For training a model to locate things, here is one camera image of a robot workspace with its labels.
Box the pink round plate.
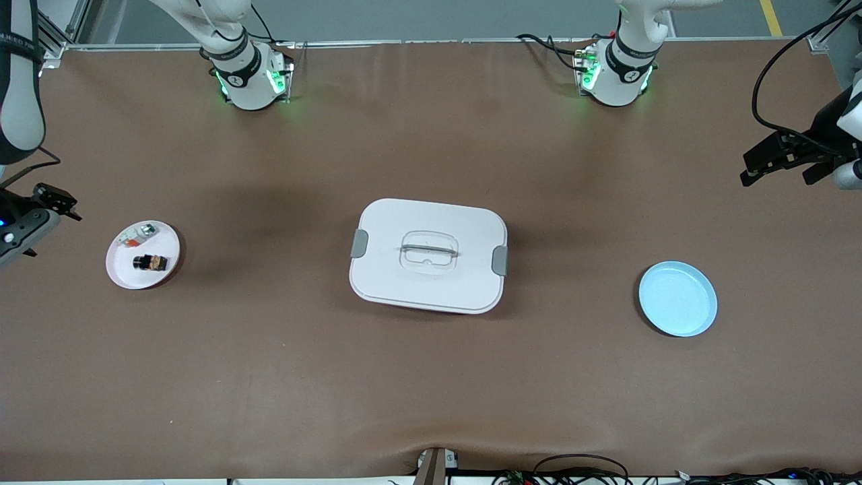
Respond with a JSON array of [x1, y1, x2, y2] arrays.
[[105, 220, 181, 290]]

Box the light blue round plate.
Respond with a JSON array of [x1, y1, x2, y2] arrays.
[[638, 261, 719, 338]]

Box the white lidded storage box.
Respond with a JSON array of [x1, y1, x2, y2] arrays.
[[348, 197, 509, 315]]

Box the brown table mat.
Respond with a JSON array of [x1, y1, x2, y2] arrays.
[[0, 40, 862, 482]]

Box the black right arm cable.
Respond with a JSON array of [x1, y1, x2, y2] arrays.
[[0, 147, 63, 184]]

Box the aluminium frame post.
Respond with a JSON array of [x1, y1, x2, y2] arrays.
[[37, 0, 92, 68], [807, 30, 862, 76]]

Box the black base cables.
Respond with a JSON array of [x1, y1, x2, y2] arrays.
[[515, 32, 595, 71]]

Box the black thin base cable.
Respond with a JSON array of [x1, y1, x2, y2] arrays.
[[226, 5, 275, 46]]

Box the black cable bundle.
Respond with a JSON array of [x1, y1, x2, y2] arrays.
[[673, 466, 862, 485]]

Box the aluminium table edge rail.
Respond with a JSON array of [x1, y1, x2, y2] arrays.
[[64, 37, 819, 52]]

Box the black looped cable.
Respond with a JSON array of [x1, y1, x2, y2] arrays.
[[532, 453, 631, 485]]

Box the brown camera mount post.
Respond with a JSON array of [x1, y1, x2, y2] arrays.
[[412, 446, 460, 485]]

